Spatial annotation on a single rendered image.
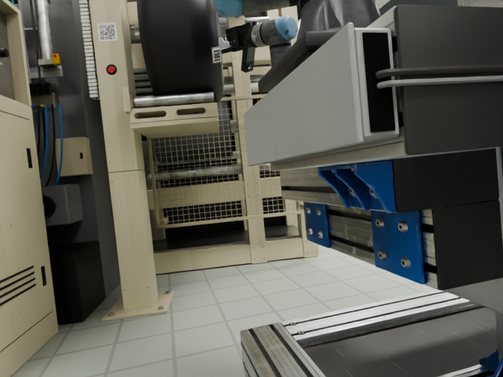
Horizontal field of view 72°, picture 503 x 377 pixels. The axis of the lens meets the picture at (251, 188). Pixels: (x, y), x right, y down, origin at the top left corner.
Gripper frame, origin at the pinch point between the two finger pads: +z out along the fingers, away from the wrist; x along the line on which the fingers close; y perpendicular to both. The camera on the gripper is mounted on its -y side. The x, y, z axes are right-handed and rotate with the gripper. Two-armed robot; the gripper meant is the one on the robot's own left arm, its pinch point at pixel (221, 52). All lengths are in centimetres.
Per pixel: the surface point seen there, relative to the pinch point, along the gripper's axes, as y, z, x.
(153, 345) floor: -85, -6, 71
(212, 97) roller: -16.0, 8.3, 3.7
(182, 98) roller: -13.2, 16.3, 12.8
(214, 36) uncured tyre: 6.5, 1.5, -0.2
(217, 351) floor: -86, -28, 61
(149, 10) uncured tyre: 20.7, 15.3, 15.9
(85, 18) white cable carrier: 27, 53, 23
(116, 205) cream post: -49, 38, 47
